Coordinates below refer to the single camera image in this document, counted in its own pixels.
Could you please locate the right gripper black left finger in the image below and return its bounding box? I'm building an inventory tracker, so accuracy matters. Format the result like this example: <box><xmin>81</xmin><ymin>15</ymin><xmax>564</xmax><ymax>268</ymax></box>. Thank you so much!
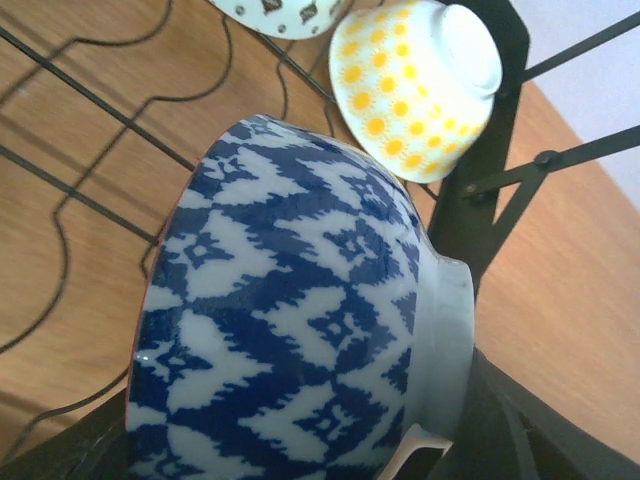
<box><xmin>1</xmin><ymin>404</ymin><xmax>129</xmax><ymax>480</ymax></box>

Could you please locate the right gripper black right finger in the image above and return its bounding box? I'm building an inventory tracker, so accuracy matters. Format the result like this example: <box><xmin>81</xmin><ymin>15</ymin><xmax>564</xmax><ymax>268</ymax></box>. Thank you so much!
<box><xmin>429</xmin><ymin>347</ymin><xmax>640</xmax><ymax>480</ymax></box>

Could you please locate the red patterned bowl blue outside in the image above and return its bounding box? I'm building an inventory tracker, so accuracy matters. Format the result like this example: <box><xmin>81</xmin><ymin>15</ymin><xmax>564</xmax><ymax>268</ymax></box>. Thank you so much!
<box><xmin>126</xmin><ymin>115</ymin><xmax>475</xmax><ymax>479</ymax></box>

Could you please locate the blue yellow floral bowl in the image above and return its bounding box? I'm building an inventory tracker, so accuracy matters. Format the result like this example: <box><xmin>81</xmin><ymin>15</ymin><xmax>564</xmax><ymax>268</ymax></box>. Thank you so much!
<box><xmin>328</xmin><ymin>1</ymin><xmax>503</xmax><ymax>183</ymax></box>

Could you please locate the red patterned bowl dotted outside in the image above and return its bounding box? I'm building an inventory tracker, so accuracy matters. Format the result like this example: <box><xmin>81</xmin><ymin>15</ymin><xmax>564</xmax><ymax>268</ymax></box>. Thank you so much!
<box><xmin>211</xmin><ymin>0</ymin><xmax>346</xmax><ymax>40</ymax></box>

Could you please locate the black wire dish rack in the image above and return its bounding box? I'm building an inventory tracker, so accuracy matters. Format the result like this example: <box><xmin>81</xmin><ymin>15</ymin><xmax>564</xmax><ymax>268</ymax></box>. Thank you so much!
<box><xmin>0</xmin><ymin>0</ymin><xmax>640</xmax><ymax>461</ymax></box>

